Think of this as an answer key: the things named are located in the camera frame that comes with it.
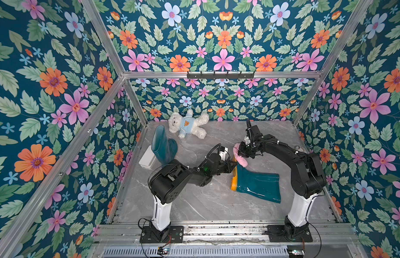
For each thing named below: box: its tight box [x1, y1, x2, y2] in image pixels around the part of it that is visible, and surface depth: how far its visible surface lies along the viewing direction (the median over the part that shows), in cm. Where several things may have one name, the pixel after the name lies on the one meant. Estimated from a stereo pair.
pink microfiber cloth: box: [232, 142, 249, 168], surface depth 92 cm
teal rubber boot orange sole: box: [151, 124, 178, 166], surface depth 82 cm
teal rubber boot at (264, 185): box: [236, 163, 282, 204], surface depth 88 cm
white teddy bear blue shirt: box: [168, 108, 210, 140], surface depth 110 cm
